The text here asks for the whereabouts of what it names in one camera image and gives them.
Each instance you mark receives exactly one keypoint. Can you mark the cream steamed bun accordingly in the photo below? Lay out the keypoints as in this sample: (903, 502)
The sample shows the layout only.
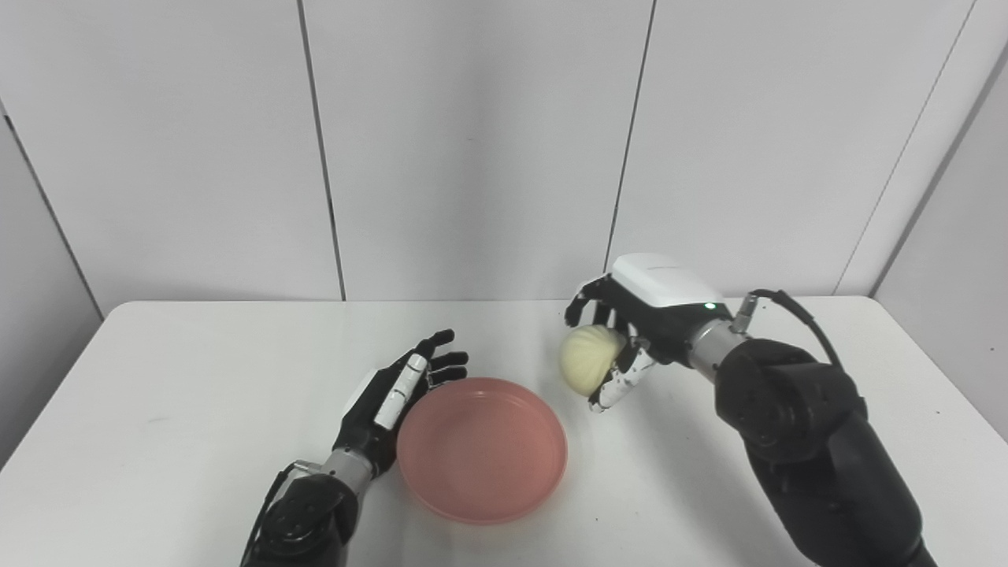
(587, 358)

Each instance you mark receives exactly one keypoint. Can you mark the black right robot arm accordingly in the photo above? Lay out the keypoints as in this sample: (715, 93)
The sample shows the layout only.
(819, 449)

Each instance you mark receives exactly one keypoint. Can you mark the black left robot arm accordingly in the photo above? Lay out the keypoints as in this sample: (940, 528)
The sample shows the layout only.
(307, 520)

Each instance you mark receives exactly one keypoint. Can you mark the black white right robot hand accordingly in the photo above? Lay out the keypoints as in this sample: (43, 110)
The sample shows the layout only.
(669, 303)

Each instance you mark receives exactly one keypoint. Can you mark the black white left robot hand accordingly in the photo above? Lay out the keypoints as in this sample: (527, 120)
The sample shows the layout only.
(366, 421)

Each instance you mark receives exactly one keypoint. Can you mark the pink round plate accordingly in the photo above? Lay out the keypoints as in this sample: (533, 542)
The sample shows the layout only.
(482, 450)

